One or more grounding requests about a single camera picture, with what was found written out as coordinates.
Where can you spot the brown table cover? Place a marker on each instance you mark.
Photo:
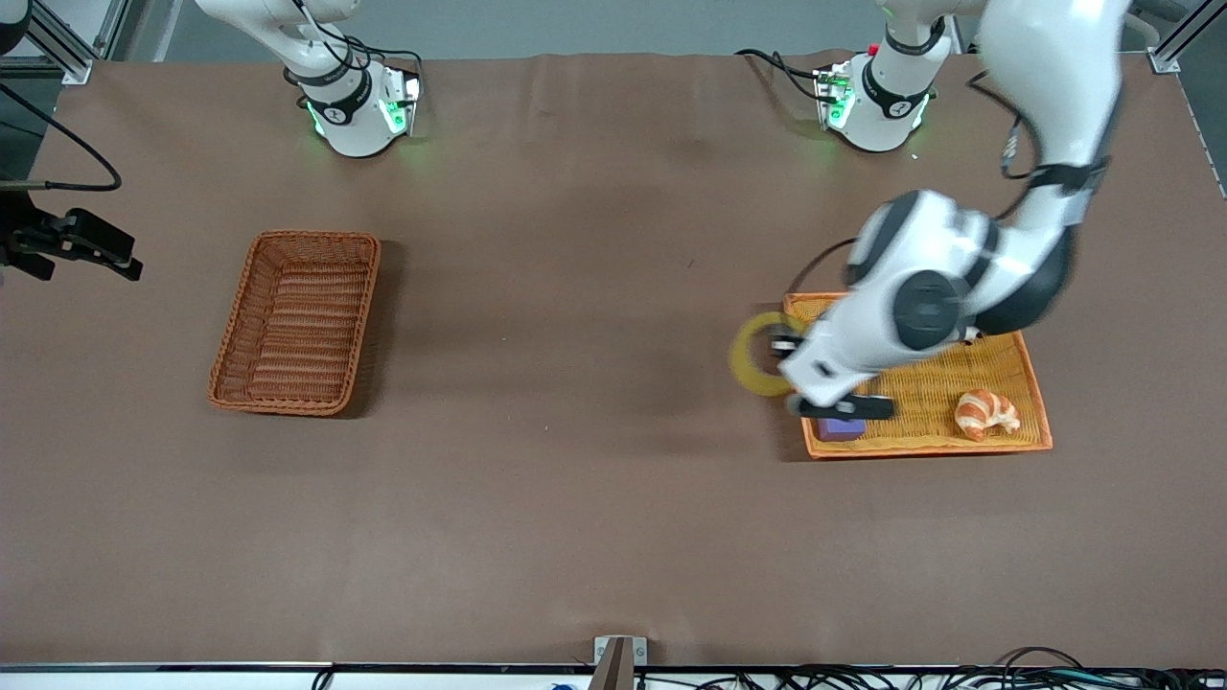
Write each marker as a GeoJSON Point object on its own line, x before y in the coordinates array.
{"type": "Point", "coordinates": [594, 383]}

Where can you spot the toy croissant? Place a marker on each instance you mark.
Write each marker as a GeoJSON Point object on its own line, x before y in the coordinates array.
{"type": "Point", "coordinates": [983, 412]}

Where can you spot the brown wicker basket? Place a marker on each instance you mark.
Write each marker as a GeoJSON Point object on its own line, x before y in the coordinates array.
{"type": "Point", "coordinates": [297, 326]}

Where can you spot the clear yellowish tape roll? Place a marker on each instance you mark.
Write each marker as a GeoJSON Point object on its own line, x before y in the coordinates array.
{"type": "Point", "coordinates": [743, 369]}

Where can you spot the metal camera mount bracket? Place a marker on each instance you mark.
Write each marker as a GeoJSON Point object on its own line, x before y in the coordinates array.
{"type": "Point", "coordinates": [618, 666]}

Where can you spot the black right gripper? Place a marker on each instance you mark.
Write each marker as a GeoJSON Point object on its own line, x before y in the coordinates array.
{"type": "Point", "coordinates": [29, 237]}

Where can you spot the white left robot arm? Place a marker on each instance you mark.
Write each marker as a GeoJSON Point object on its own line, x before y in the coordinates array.
{"type": "Point", "coordinates": [1045, 77]}

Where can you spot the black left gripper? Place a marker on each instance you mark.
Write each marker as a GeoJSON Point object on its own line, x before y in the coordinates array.
{"type": "Point", "coordinates": [788, 342]}

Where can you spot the orange wicker basket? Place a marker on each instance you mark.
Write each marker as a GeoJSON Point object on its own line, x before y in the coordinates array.
{"type": "Point", "coordinates": [925, 407]}

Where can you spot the purple foam cube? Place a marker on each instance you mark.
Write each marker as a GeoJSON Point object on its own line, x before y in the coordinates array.
{"type": "Point", "coordinates": [842, 431]}

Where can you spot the aluminium frame profile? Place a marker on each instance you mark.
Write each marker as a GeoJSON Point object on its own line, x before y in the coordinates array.
{"type": "Point", "coordinates": [1165, 59]}
{"type": "Point", "coordinates": [62, 53]}

